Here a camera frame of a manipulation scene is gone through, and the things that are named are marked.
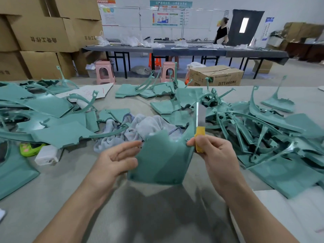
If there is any person's right hand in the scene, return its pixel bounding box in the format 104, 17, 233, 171
186, 134, 249, 198

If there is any person's left hand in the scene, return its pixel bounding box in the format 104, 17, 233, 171
83, 140, 143, 200

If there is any yellow-handled deburring knife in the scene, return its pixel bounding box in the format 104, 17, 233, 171
194, 103, 207, 153

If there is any single green plastic part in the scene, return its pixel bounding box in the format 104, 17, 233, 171
127, 109, 199, 186

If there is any grey-blue wiping cloth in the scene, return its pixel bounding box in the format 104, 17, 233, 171
93, 113, 184, 153

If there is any pile of green plastic parts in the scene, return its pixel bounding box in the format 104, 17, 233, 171
0, 64, 324, 200

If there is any brown cardboard box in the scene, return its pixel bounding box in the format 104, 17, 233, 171
188, 64, 245, 87

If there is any stack of brown cardboard boxes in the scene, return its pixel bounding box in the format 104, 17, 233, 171
0, 0, 104, 81

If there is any person's left forearm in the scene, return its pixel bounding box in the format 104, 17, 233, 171
34, 187, 109, 243

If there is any person's right forearm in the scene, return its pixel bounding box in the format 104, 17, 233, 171
223, 182, 299, 243

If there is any white power adapter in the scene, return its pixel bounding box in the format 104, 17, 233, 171
34, 145, 62, 166

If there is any white paper sheet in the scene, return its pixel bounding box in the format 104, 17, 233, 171
56, 82, 114, 104

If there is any green and yellow gadget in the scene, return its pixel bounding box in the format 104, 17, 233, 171
19, 142, 46, 157

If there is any pink plastic stool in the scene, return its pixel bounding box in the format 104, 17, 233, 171
160, 61, 177, 83
95, 60, 116, 85

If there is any orange object under table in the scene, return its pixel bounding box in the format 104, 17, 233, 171
149, 53, 163, 70

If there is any long grey work table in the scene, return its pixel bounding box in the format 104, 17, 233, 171
82, 43, 290, 79

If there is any heap of clear plastic bags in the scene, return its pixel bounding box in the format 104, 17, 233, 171
95, 35, 167, 49

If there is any dark door with window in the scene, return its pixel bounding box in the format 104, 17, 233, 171
227, 9, 265, 47

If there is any colourful wall poster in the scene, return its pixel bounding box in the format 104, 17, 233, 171
153, 10, 182, 27

